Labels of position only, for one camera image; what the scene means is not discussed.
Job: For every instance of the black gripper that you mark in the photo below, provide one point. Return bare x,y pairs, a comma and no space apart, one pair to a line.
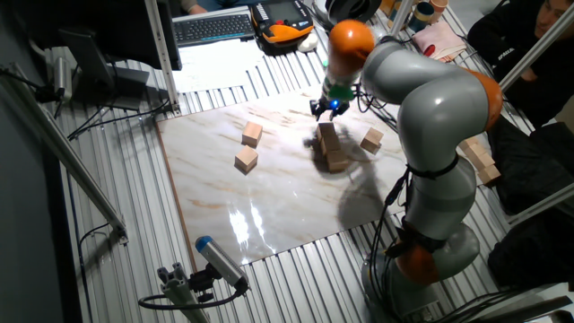
331,107

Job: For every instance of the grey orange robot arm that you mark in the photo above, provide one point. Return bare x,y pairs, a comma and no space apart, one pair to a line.
439,112

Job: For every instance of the white computer mouse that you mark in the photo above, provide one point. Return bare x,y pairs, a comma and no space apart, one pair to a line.
308,43

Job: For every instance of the orange black teach pendant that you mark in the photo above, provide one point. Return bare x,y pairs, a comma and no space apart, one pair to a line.
282,31

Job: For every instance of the black round spool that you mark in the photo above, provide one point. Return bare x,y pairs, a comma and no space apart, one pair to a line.
354,9

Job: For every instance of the printed paper sheets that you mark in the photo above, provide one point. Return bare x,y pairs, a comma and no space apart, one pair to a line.
215,67

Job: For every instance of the pink folded cloth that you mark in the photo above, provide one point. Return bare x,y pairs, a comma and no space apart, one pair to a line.
437,40

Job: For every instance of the round cardboard cup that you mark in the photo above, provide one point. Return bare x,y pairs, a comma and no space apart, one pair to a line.
420,18
438,5

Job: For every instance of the marble pattern board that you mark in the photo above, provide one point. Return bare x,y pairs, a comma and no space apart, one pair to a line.
215,193

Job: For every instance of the black keyboard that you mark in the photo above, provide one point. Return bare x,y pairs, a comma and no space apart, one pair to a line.
213,29

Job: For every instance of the person at keyboard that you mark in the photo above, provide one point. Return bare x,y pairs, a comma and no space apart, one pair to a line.
193,6

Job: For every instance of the person in black jacket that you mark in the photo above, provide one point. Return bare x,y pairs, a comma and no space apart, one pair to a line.
507,45

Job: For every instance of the black computer monitor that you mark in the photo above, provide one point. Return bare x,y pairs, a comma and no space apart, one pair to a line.
89,27

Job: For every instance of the silver cylinder device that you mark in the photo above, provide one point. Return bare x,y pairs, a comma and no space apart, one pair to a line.
63,78

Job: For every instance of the aluminium frame post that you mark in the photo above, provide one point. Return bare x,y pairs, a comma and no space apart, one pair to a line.
161,54
399,18

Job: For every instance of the silver camera blue end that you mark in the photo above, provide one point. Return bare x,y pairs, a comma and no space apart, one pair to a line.
220,260

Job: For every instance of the slanted aluminium frame beam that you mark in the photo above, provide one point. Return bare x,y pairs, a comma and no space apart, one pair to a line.
542,204
529,56
67,152

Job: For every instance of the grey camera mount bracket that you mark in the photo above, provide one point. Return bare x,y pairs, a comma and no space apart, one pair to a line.
179,291

